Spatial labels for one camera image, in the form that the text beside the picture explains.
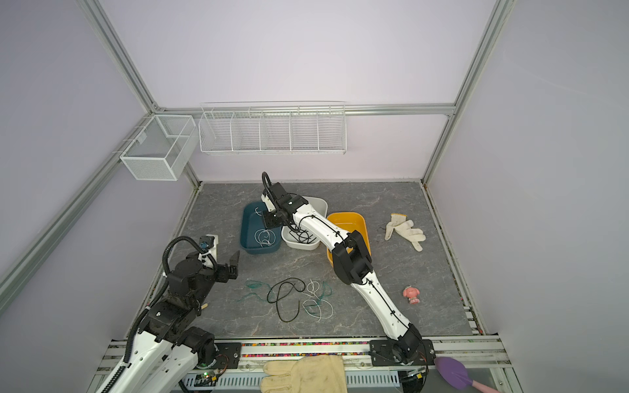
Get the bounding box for green cable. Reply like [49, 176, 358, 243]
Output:
[235, 278, 269, 303]
[301, 282, 335, 323]

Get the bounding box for black cable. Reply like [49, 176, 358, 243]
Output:
[266, 277, 308, 324]
[287, 225, 318, 245]

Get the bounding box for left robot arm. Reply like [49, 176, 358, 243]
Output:
[98, 252, 242, 392]

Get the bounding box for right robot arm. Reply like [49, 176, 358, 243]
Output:
[261, 172, 429, 365]

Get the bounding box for dark teal plastic bin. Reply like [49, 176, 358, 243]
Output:
[240, 201, 282, 255]

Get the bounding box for white plastic bin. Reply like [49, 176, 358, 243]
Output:
[281, 196, 328, 252]

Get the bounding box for yellow plastic bin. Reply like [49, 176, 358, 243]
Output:
[327, 212, 372, 255]

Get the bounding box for white knit glove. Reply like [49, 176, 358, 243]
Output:
[384, 214, 426, 252]

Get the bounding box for beige leather glove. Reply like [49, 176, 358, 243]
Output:
[260, 355, 348, 393]

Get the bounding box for small white mesh basket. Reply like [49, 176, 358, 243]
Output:
[121, 115, 199, 181]

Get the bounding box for pink toy figure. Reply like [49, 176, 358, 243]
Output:
[402, 287, 420, 305]

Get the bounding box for purple pink brush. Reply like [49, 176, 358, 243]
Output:
[434, 356, 500, 393]

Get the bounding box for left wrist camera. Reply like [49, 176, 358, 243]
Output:
[198, 234, 218, 270]

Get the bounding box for long white wire basket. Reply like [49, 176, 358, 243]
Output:
[198, 102, 347, 155]

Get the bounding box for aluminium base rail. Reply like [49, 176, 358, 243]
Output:
[95, 336, 514, 377]

